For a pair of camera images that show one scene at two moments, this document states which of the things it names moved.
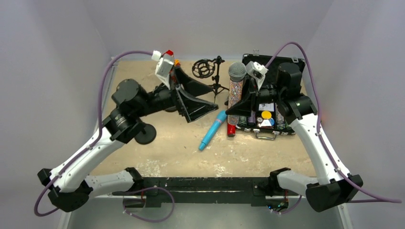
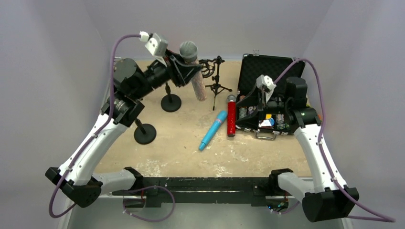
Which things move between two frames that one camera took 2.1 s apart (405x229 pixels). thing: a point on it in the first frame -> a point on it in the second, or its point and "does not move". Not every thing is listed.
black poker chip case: x=265 y=121 does not move
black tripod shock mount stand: x=204 y=67 does not move
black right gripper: x=253 y=96 -> x=264 y=103
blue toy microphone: x=220 y=117 does not move
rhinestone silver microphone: x=237 y=71 -> x=188 y=50
